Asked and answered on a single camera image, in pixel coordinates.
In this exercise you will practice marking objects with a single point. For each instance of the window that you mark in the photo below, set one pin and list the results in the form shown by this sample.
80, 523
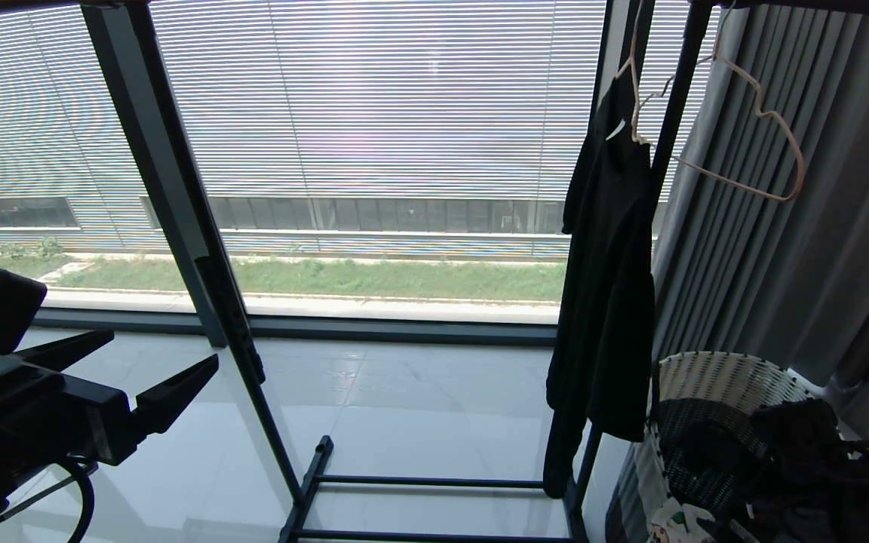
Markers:
404, 113

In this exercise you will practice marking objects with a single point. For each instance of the cream printed garment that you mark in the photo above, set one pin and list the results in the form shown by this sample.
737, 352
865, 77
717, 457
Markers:
676, 524

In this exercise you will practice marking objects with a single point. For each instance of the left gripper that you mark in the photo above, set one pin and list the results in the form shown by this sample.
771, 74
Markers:
65, 415

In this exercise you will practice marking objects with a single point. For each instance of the black clothes rack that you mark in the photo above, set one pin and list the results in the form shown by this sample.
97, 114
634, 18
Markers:
234, 324

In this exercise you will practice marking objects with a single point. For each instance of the pink clothes hanger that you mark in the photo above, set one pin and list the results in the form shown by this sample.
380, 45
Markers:
634, 113
802, 162

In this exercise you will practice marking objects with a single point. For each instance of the grey curtain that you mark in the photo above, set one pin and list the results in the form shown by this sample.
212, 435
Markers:
819, 264

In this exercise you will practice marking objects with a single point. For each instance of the white laundry basket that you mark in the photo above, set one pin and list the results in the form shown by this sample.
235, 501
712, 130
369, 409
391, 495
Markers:
729, 377

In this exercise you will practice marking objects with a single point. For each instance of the black short-sleeved shirt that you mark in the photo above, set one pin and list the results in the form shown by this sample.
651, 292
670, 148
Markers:
608, 302

